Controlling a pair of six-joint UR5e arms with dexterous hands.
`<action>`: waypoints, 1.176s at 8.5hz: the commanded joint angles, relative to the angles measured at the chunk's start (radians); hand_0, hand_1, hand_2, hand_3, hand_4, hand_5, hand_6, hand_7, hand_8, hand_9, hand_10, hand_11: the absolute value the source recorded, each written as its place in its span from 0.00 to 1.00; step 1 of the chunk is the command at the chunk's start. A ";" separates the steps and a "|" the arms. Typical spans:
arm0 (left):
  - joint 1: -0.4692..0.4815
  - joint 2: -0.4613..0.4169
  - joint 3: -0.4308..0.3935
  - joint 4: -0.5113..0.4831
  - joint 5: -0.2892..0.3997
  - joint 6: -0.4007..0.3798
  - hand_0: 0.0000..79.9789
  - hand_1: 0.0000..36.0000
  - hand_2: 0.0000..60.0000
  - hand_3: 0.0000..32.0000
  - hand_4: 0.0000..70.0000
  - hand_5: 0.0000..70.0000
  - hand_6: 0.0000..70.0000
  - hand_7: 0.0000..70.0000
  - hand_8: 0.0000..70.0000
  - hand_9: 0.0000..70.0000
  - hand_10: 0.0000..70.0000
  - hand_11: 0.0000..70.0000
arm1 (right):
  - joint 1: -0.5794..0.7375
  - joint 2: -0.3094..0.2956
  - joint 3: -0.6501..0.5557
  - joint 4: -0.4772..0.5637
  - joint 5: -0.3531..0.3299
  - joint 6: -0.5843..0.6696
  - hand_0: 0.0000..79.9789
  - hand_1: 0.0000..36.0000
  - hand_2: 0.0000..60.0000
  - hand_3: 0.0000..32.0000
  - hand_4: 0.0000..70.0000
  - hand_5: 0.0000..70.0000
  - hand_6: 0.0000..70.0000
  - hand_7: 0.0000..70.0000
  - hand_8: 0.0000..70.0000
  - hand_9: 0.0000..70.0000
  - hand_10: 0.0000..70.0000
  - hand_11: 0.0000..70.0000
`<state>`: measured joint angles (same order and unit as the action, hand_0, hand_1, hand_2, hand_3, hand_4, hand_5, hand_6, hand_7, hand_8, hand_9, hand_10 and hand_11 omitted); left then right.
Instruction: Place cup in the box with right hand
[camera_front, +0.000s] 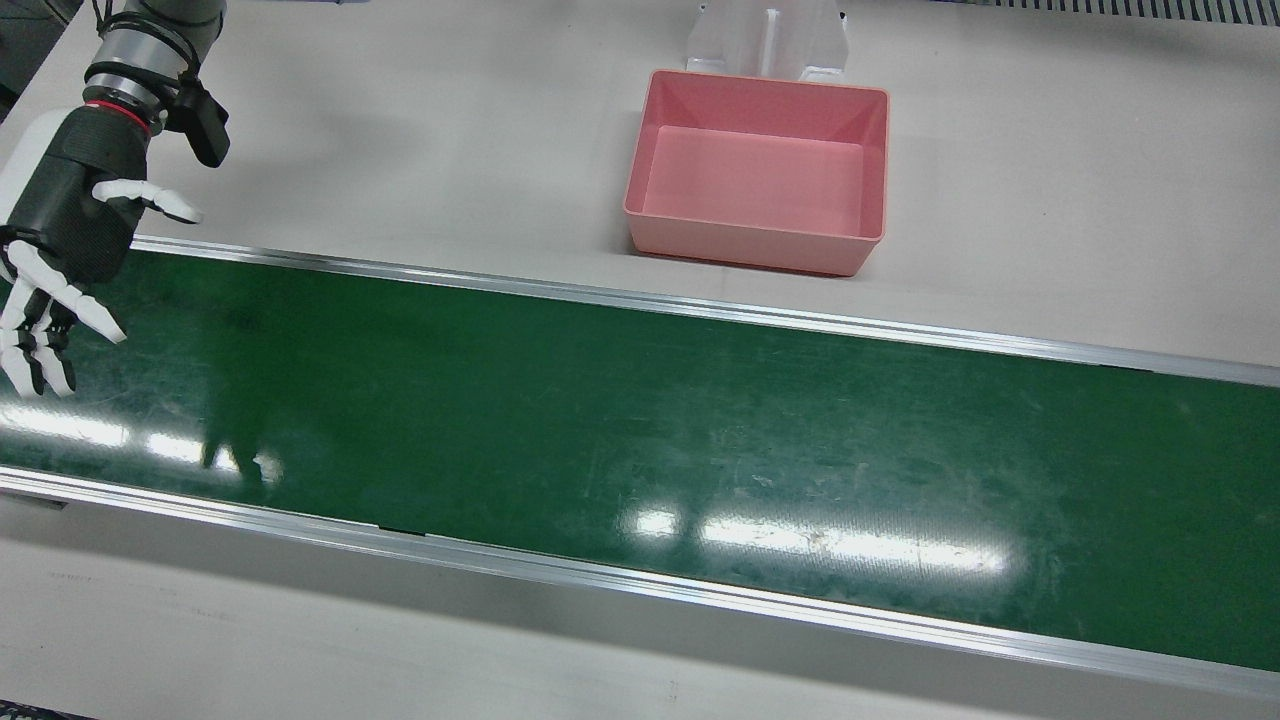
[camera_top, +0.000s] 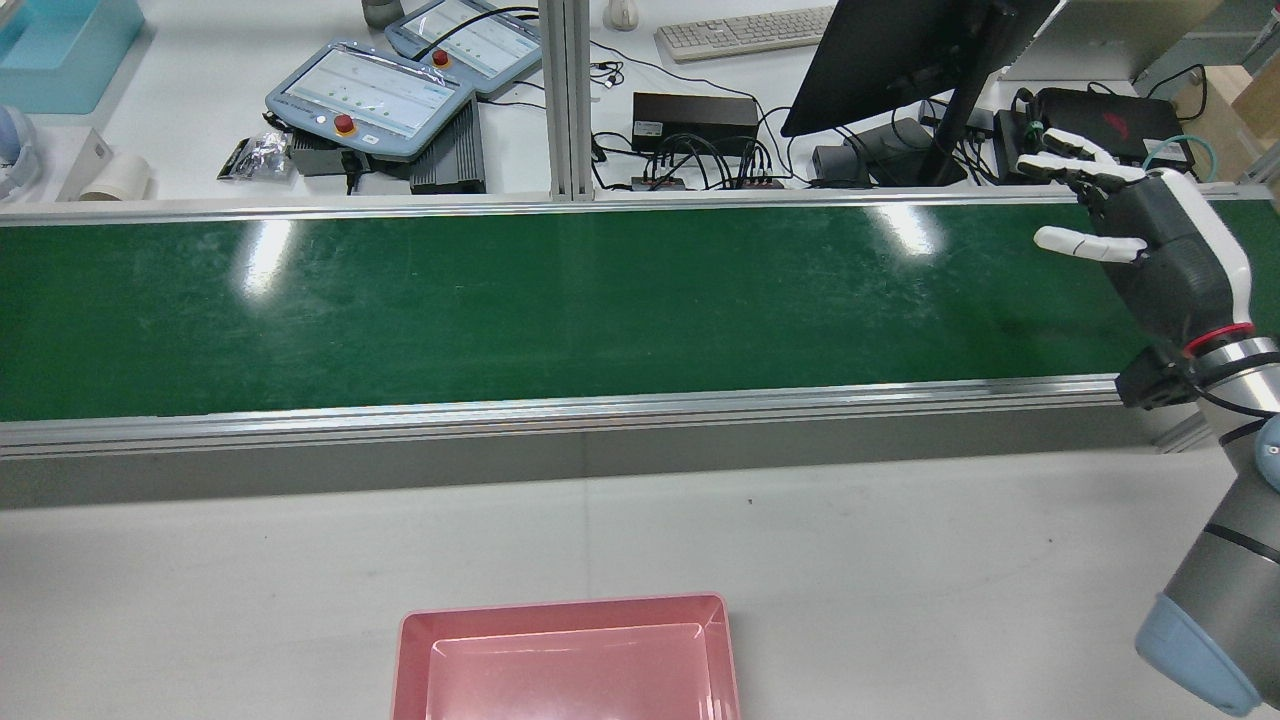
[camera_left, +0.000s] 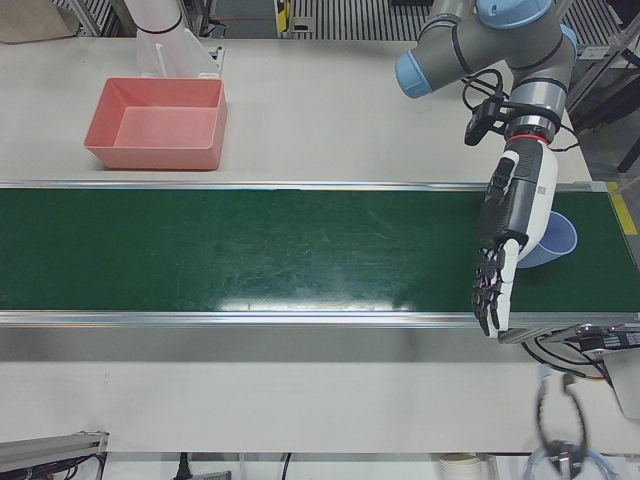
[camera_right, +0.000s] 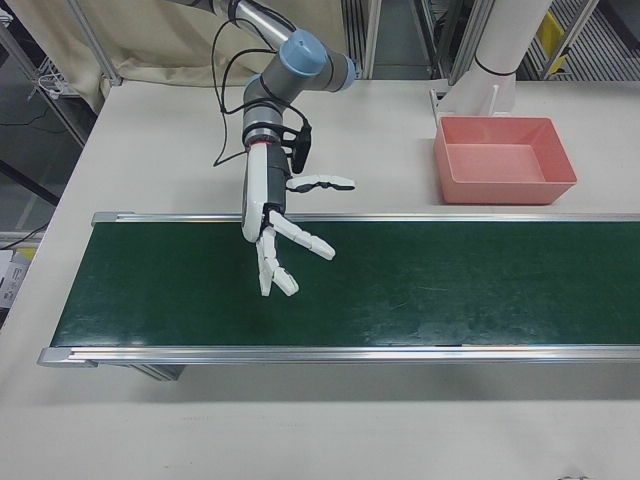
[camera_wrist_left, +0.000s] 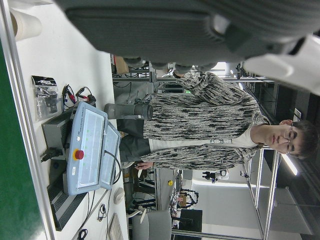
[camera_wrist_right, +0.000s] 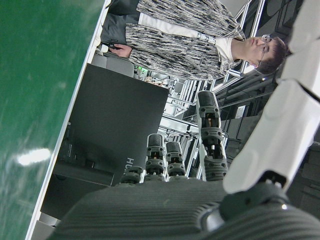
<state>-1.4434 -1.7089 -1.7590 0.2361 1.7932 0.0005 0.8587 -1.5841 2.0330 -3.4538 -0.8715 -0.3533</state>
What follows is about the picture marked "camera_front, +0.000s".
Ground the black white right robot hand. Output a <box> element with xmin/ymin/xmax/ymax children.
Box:
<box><xmin>0</xmin><ymin>103</ymin><xmax>204</xmax><ymax>398</ymax></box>

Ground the pink plastic box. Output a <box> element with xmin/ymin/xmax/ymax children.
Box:
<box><xmin>623</xmin><ymin>68</ymin><xmax>891</xmax><ymax>278</ymax></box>

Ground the green conveyor belt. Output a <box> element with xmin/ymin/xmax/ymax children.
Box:
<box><xmin>0</xmin><ymin>236</ymin><xmax>1280</xmax><ymax>701</ymax></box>

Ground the white plastic stand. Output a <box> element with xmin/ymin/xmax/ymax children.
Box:
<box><xmin>686</xmin><ymin>0</ymin><xmax>851</xmax><ymax>83</ymax></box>

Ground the grey ribbed floor grate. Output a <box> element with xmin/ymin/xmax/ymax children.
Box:
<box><xmin>930</xmin><ymin>0</ymin><xmax>1280</xmax><ymax>28</ymax></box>

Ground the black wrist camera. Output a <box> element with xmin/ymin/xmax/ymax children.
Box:
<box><xmin>166</xmin><ymin>80</ymin><xmax>232</xmax><ymax>169</ymax></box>

